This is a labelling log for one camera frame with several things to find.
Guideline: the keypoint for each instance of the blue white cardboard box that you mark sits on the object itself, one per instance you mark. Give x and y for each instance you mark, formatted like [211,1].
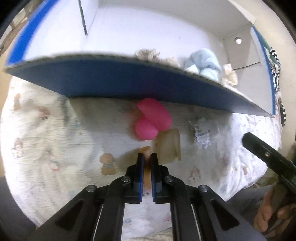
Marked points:
[87,49]

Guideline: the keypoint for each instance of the clear plastic label bag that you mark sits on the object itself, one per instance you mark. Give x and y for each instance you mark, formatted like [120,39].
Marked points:
[205,131]

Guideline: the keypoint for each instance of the white sock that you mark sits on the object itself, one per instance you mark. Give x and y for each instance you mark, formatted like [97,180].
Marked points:
[230,77]

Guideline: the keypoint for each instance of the beige lace scrunchies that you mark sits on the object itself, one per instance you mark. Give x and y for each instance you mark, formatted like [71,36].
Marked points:
[154,56]

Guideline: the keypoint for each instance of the tan cardboard tube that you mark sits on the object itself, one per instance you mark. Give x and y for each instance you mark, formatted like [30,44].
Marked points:
[168,146]

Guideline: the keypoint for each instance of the black white striped cloth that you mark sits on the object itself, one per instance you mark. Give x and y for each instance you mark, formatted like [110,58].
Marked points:
[275,70]

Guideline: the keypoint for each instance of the pink plush toy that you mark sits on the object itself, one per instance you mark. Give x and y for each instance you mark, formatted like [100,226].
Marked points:
[155,118]

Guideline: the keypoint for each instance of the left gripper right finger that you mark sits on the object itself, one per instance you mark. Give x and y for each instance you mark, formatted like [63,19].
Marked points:
[197,213]

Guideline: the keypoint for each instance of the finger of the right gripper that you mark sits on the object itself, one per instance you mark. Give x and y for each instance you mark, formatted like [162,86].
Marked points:
[283,167]

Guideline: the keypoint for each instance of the orange foam roller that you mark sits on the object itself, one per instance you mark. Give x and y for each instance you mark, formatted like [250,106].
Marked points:
[147,151]

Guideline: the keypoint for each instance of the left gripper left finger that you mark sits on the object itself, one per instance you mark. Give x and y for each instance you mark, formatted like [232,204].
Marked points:
[96,213]

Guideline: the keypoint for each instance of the light blue fluffy sock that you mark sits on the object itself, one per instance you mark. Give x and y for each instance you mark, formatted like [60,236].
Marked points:
[205,63]

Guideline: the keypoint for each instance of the person right hand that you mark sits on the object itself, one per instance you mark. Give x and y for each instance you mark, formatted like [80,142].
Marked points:
[266,211]

